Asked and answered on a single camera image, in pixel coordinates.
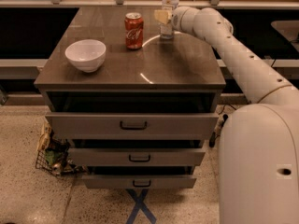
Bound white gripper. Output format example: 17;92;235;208
154;7;199;35

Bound clear plastic water bottle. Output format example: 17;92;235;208
160;0;179;39

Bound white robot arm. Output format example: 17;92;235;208
154;7;299;224

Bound red cola can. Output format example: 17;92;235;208
124;12;144;49

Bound white ceramic bowl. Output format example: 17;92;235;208
64;39;107;73

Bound grey drawer cabinet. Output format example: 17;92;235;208
35;7;225;179

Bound black stand base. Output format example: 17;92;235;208
209;114;228;147

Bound middle grey drawer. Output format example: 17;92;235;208
68;148;205;167

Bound grey drawer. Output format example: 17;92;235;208
46;112;218;140
68;148;205;167
82;175;196;189

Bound top grey drawer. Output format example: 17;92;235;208
46;112;218;140

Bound bottom grey drawer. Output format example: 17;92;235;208
82;175;196;189

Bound blue tape cross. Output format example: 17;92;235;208
126;189;157;224

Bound wire basket with items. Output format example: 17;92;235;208
36;121;83;176

